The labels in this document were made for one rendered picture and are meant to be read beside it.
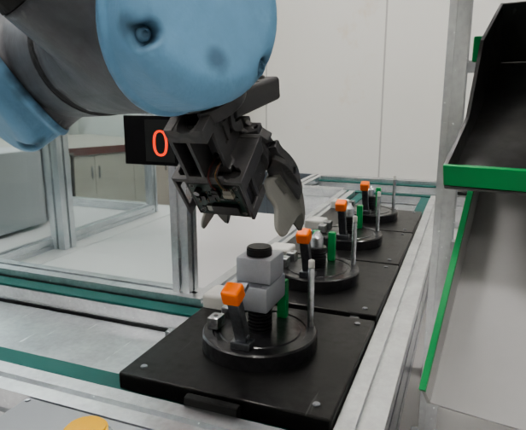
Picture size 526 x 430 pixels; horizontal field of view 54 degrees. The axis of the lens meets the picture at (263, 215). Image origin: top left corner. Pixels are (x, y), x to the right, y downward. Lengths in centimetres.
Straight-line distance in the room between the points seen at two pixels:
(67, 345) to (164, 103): 63
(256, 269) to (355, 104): 363
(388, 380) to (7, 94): 47
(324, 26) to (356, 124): 83
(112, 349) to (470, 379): 48
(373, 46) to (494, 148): 361
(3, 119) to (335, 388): 40
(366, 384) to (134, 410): 25
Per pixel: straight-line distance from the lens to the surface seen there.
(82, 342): 82
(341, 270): 86
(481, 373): 53
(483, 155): 52
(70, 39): 22
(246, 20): 22
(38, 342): 84
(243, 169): 46
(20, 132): 33
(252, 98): 51
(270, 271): 59
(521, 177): 46
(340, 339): 67
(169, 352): 64
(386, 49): 406
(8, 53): 32
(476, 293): 56
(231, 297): 54
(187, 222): 80
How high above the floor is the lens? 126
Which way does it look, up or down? 13 degrees down
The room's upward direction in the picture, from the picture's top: straight up
